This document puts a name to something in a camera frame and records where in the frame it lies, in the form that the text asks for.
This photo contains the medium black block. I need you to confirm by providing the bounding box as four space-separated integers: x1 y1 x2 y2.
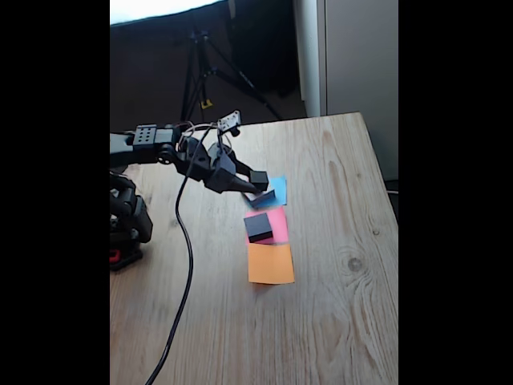
243 212 275 245

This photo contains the pink paper sheet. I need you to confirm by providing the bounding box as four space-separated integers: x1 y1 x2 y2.
244 206 289 245

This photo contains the black tripod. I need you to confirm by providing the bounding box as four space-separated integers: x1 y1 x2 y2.
179 23 285 125

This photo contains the bare circuit board camera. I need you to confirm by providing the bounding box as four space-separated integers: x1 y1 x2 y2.
216 110 243 137

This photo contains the blue paper sheet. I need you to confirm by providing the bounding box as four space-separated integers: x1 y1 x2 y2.
250 175 289 209

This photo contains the bright white panel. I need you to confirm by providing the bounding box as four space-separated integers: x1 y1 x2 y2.
110 0 225 25

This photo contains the small black cube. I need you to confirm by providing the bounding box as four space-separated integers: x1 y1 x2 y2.
248 170 269 193

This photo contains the white cabinet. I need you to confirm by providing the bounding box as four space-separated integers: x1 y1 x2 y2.
292 0 399 181

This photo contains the black camera cable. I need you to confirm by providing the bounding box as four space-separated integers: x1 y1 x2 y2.
143 127 221 385

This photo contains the orange paper sheet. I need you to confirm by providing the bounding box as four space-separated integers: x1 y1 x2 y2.
247 242 296 286

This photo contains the large black block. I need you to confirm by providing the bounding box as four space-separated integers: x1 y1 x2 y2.
240 188 278 209

